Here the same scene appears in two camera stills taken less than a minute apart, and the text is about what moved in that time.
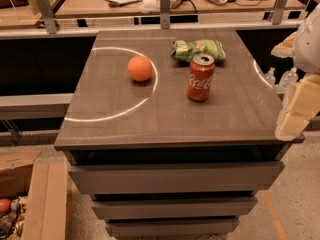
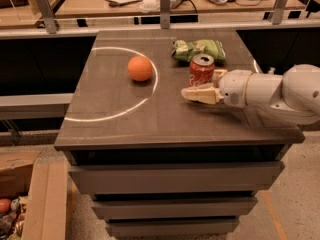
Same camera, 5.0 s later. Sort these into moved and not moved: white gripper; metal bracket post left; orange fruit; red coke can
Moved: white gripper
Not moved: metal bracket post left; orange fruit; red coke can
